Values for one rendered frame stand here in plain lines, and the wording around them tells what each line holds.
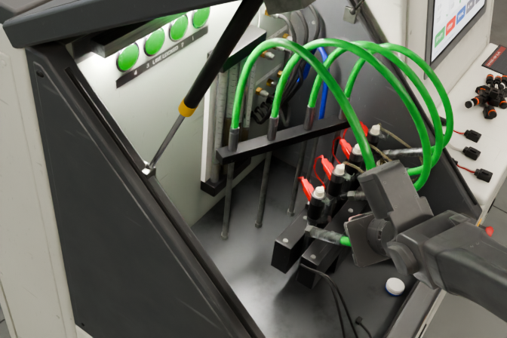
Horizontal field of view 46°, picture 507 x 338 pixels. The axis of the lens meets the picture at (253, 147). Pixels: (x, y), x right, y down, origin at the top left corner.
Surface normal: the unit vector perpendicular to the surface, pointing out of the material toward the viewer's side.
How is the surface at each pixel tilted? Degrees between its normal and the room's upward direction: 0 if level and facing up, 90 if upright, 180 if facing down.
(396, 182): 41
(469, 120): 0
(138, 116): 90
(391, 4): 90
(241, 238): 0
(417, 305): 0
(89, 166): 90
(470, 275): 103
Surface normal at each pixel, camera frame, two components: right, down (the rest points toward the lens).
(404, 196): 0.11, -0.14
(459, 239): -0.37, -0.91
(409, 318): 0.09, -0.75
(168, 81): 0.82, 0.43
